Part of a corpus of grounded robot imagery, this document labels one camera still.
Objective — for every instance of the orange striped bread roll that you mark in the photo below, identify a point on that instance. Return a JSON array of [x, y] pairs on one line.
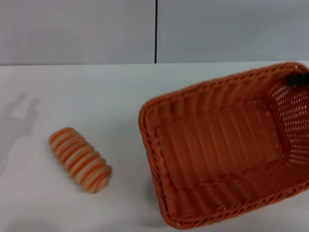
[[79, 160]]

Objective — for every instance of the orange woven plastic basket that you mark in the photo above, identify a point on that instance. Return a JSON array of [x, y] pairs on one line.
[[217, 149]]

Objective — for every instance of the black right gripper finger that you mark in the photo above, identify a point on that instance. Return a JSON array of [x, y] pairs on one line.
[[299, 79]]

